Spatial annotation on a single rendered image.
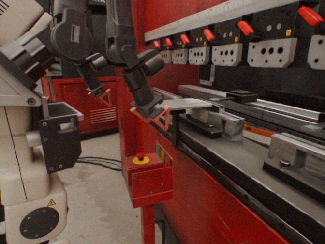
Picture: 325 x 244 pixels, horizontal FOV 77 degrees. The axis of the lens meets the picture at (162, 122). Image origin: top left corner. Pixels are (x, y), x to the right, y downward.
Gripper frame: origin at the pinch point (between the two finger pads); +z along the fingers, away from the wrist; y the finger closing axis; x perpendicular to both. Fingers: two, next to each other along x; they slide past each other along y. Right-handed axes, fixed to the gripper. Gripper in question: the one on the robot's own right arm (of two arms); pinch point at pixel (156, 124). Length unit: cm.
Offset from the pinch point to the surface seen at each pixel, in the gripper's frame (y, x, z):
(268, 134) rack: 56, -155, 154
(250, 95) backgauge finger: 4, -57, 26
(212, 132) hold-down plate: -0.1, -21.6, 21.3
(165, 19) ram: 57, -62, -17
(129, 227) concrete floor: 60, 30, 97
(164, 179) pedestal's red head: 1.9, 6.5, 23.1
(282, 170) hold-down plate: -32.1, -13.5, 17.3
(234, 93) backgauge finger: 11, -54, 24
